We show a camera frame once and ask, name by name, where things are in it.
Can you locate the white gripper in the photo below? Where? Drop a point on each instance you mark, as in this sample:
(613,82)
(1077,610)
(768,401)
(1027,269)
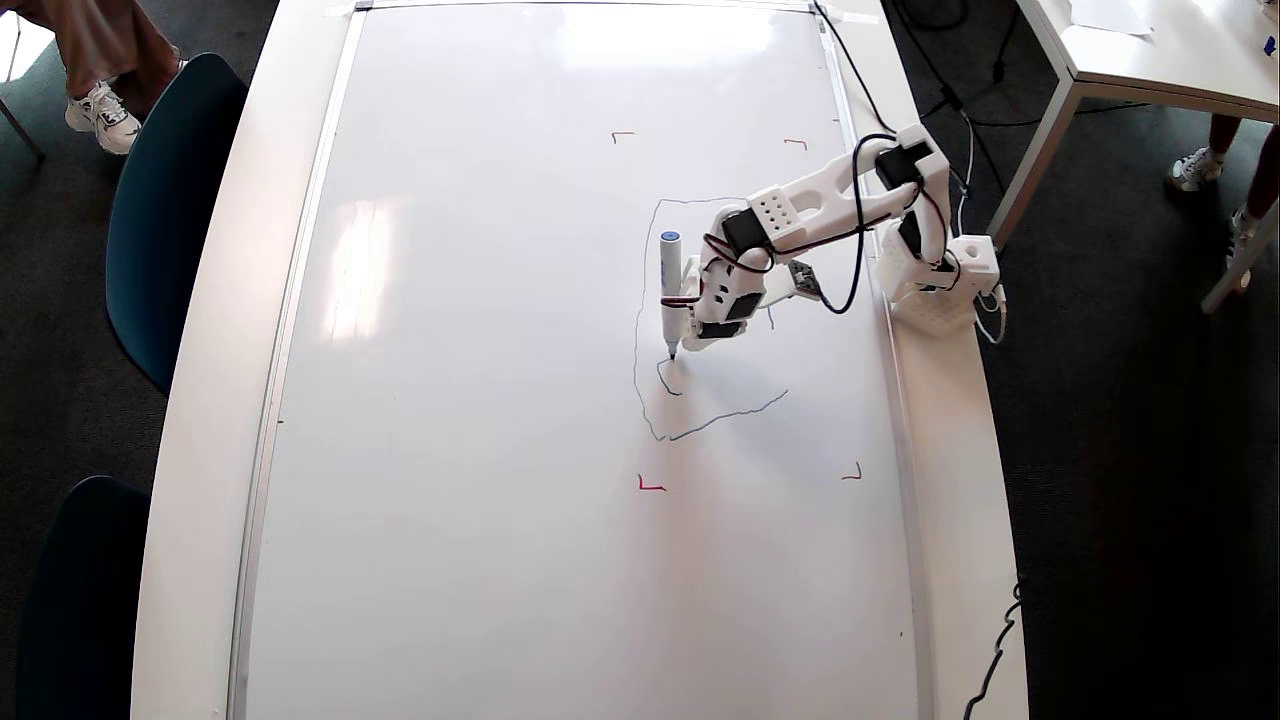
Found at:
(689,303)

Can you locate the grey marker pen blue end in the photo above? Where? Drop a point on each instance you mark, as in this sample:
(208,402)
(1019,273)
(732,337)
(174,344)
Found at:
(670,290)

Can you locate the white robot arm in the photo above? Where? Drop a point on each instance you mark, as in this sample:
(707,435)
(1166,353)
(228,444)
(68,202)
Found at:
(830,185)

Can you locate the white tape strip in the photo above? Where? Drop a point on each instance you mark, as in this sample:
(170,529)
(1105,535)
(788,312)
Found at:
(855,15)

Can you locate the white paper sheet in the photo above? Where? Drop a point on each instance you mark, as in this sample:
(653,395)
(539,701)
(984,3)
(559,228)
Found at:
(1105,15)

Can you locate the white side table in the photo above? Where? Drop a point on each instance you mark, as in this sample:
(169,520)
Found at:
(1170,60)

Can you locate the dark blue chair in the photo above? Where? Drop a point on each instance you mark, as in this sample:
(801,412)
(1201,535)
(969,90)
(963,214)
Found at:
(165,220)
(85,610)

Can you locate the bare lower leg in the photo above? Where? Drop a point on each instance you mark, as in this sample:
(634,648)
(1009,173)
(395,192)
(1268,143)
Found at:
(1265,170)
(1225,130)

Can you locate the white sneaker with black stripes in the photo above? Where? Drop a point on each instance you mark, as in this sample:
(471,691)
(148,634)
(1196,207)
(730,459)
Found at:
(103,118)

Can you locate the brown trouser leg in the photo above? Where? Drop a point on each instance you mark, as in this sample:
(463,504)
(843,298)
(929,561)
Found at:
(100,40)

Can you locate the small wrist camera board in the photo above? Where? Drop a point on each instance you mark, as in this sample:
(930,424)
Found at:
(806,281)

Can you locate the large whiteboard with metal frame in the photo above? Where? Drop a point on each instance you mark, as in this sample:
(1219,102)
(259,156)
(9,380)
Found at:
(500,400)

